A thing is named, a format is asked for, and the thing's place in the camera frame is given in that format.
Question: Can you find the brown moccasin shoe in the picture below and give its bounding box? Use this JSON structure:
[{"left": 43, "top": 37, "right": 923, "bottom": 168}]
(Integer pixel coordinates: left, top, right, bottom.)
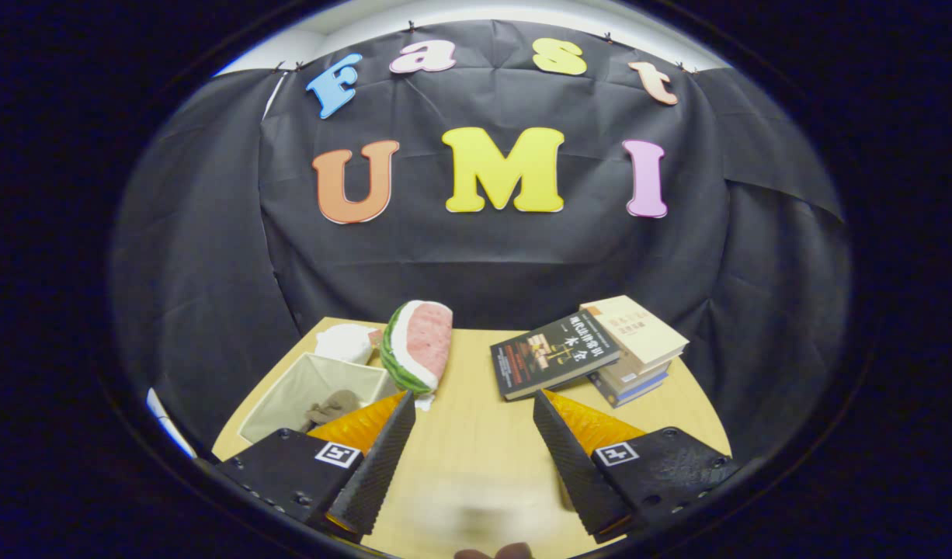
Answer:
[{"left": 301, "top": 389, "right": 361, "bottom": 427}]

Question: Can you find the watermelon slice plush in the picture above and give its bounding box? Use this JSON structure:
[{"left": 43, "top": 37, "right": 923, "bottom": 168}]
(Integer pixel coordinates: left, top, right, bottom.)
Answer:
[{"left": 379, "top": 300, "right": 454, "bottom": 396}]

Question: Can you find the black backdrop cloth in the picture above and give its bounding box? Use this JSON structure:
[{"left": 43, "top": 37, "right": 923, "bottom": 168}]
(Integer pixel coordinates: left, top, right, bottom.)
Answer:
[{"left": 109, "top": 19, "right": 853, "bottom": 467}]

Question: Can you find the white plush toy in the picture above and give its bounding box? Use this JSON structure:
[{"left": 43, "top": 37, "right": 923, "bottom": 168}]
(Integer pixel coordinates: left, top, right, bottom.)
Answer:
[{"left": 314, "top": 323, "right": 384, "bottom": 366}]

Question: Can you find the beige cover book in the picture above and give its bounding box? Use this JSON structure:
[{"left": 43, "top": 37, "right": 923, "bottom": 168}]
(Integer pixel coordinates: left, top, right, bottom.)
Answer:
[{"left": 578, "top": 295, "right": 690, "bottom": 370}]

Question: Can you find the black cover book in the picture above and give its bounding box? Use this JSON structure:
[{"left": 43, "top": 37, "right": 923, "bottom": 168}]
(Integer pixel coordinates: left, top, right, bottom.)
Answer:
[{"left": 489, "top": 312, "right": 623, "bottom": 401}]

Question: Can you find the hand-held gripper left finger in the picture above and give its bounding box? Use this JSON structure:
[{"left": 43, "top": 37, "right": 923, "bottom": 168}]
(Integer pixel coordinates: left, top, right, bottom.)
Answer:
[{"left": 214, "top": 391, "right": 417, "bottom": 543}]

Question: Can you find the tan thick book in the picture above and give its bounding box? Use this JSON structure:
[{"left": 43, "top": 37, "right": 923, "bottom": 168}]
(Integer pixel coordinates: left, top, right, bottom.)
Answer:
[{"left": 592, "top": 351, "right": 684, "bottom": 394}]

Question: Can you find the blue cover book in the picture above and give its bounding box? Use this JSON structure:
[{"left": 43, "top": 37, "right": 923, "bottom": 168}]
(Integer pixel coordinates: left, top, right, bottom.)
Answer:
[{"left": 588, "top": 371, "right": 671, "bottom": 409}]

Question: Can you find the grey fabric storage box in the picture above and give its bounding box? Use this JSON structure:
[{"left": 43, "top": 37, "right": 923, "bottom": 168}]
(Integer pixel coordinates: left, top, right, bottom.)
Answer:
[{"left": 238, "top": 352, "right": 400, "bottom": 446}]

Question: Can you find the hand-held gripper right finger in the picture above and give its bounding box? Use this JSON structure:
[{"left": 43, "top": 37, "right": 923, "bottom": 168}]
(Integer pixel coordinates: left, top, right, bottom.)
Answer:
[{"left": 532, "top": 391, "right": 742, "bottom": 544}]

